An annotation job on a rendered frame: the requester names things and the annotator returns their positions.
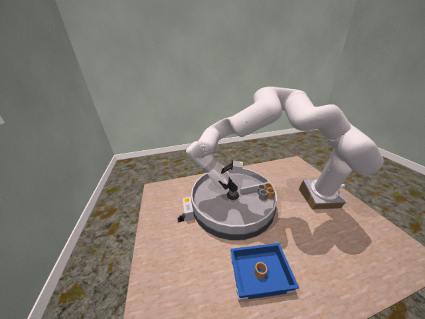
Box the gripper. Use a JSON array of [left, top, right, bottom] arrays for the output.
[[206, 161, 238, 192]]

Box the blue crate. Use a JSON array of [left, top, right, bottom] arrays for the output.
[[230, 243, 299, 302]]

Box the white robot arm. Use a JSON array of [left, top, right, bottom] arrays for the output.
[[186, 87, 384, 200]]

